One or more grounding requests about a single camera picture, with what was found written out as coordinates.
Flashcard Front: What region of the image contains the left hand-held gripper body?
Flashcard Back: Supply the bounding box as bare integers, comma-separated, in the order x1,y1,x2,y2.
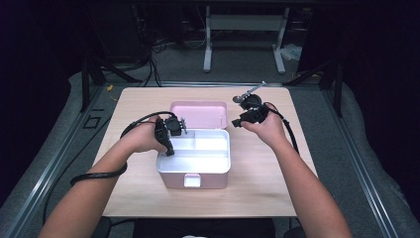
154,115,189,144

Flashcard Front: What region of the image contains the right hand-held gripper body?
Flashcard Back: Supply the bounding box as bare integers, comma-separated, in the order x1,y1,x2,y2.
232,80,272,126

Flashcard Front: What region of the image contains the pink storage box with lid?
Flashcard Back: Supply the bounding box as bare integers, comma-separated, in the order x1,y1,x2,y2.
156,100,232,190

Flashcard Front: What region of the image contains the white divided tray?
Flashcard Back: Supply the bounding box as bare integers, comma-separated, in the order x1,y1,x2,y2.
157,128,231,174

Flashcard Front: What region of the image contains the person's right hand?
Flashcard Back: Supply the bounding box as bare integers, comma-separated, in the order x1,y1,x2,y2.
240,102,288,150

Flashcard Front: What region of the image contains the person's left hand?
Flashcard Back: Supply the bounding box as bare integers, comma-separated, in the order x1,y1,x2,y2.
120,114,168,155

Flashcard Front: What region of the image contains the clear plastic bag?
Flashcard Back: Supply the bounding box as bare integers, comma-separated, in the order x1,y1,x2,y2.
280,43,303,61

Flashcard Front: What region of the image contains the black metal stand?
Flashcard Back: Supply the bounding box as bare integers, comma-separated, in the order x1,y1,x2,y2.
80,56,143,113
283,59,345,117

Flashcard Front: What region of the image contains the person's dark clothing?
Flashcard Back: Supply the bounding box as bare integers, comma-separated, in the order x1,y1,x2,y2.
132,217,276,238

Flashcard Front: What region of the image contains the black chair armrest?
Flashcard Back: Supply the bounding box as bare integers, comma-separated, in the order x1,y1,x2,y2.
94,216,114,238

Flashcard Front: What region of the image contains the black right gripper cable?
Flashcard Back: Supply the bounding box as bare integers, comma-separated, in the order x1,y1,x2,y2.
263,101,301,156

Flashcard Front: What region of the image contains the bundle of black cables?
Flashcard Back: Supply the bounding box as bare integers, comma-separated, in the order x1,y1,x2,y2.
132,6,166,87

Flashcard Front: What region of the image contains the yellow cable tag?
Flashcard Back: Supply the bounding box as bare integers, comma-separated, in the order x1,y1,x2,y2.
106,84,119,102

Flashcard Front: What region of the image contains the white metal desk frame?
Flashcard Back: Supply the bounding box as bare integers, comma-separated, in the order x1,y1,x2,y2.
202,5,291,74

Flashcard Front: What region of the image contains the aluminium rail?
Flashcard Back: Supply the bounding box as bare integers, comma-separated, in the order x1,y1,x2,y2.
319,86,400,238
0,86,110,238

